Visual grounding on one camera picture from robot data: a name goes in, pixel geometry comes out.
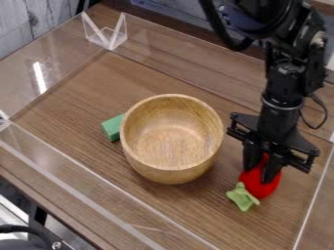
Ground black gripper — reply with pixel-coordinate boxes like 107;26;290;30
227;112;319;184

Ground red plush strawberry toy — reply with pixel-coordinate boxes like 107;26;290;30
225;152;283;213

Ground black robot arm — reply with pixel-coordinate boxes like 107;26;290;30
197;0;327;184

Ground wooden bowl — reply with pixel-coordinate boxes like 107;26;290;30
120;94;224;185

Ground green foam block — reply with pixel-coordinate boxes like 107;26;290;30
101;114;124;142

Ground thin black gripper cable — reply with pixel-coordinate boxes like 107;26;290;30
299;92;330;131

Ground clear acrylic corner bracket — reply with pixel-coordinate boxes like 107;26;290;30
81;13;128;51

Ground black table frame bracket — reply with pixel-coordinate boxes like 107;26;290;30
28;205;74;250

